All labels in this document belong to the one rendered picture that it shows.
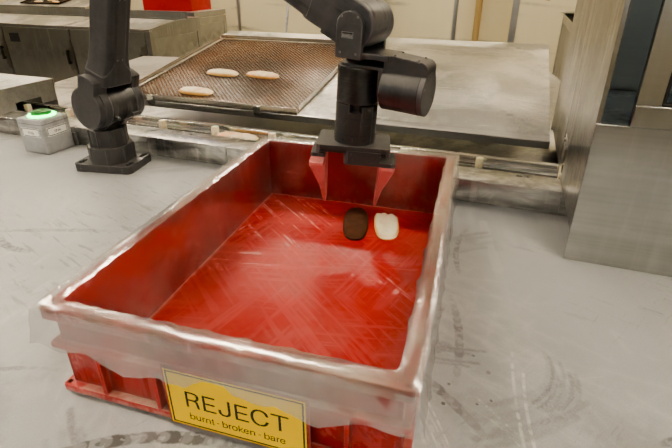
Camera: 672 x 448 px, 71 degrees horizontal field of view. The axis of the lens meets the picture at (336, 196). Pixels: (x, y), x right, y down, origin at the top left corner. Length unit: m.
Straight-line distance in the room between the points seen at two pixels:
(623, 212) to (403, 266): 0.28
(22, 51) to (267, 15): 2.19
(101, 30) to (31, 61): 3.87
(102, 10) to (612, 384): 0.87
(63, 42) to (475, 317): 4.14
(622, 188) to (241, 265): 0.49
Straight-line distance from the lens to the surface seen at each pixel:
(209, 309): 0.57
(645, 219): 0.70
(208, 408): 0.42
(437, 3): 4.60
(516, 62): 1.37
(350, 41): 0.60
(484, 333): 0.55
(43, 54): 4.65
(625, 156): 0.66
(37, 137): 1.18
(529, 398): 0.50
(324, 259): 0.64
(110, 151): 1.00
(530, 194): 0.82
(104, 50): 0.93
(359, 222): 0.70
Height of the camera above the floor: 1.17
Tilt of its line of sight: 25 degrees down
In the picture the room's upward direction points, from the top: straight up
